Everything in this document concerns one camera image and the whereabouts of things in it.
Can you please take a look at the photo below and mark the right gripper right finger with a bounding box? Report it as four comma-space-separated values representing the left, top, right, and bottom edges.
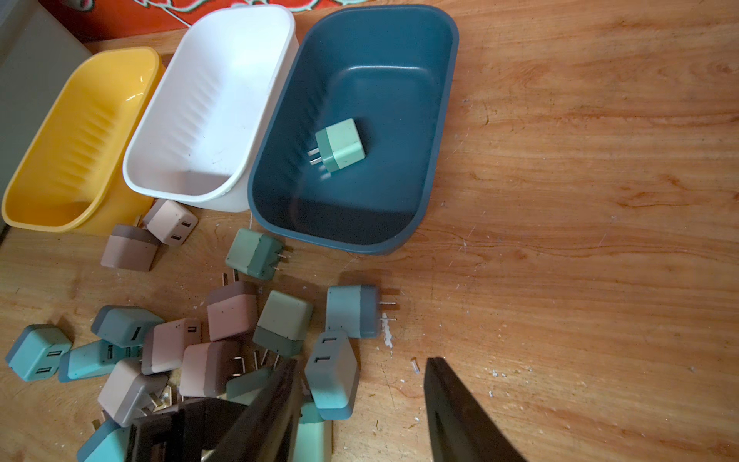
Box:
423, 357, 523, 461

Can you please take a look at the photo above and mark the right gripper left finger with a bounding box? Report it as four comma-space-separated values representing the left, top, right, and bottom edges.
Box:
126, 359, 302, 461

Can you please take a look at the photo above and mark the blue plug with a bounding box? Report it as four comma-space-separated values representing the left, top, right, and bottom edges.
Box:
5, 325, 72, 382
325, 285, 394, 339

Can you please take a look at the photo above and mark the green plug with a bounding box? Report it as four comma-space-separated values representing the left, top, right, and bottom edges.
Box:
225, 228, 285, 281
308, 119, 366, 173
253, 290, 314, 357

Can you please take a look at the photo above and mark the pink plug beside yellow box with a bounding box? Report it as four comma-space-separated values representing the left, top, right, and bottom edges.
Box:
100, 224, 161, 271

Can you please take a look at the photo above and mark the pink plug near yellow box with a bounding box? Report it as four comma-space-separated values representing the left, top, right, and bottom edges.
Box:
144, 198, 198, 246

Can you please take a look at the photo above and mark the yellow storage box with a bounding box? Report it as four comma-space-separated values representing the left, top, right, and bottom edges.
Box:
1, 46, 165, 236

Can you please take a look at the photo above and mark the white storage box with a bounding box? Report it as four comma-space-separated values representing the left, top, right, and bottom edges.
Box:
122, 5, 298, 213

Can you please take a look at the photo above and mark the dark teal storage box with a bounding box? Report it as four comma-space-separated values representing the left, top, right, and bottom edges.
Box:
248, 5, 459, 255

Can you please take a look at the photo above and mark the green plug top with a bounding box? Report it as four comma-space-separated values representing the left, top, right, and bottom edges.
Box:
225, 228, 285, 281

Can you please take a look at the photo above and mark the blue plug bottom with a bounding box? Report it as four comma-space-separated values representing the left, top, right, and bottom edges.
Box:
5, 325, 72, 382

